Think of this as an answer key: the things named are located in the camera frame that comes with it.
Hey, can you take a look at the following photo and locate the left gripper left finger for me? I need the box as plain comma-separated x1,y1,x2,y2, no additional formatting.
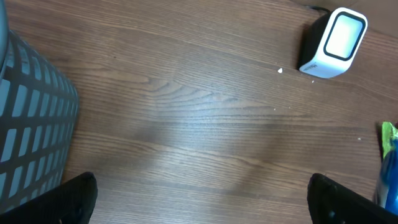
1,172,98,224

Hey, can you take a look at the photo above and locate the green snack bag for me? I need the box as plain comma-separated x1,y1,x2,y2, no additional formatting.
382,121,397,159

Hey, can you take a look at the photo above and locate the white barcode scanner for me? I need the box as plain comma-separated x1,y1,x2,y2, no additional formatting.
298,7,368,78

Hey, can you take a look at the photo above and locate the blue snack bar wrapper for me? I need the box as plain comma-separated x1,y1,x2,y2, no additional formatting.
374,140,397,215

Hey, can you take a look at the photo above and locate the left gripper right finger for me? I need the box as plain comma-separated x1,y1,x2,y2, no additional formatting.
307,173,397,224

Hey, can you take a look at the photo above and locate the grey plastic mesh basket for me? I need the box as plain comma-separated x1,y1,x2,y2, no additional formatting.
1,2,80,213

